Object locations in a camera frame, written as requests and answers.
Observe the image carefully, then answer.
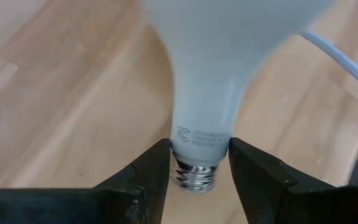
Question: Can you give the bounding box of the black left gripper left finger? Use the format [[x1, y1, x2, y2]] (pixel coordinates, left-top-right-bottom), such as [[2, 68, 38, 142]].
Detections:
[[0, 138, 172, 224]]

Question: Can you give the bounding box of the white lamp power cable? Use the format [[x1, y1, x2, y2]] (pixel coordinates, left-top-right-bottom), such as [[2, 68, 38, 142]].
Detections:
[[300, 30, 358, 96]]

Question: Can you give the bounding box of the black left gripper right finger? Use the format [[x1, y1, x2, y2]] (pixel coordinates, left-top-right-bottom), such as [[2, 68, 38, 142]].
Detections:
[[227, 137, 358, 224]]

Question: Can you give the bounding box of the white frosted lightbulb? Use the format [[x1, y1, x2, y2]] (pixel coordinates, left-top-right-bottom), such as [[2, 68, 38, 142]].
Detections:
[[140, 0, 336, 194]]

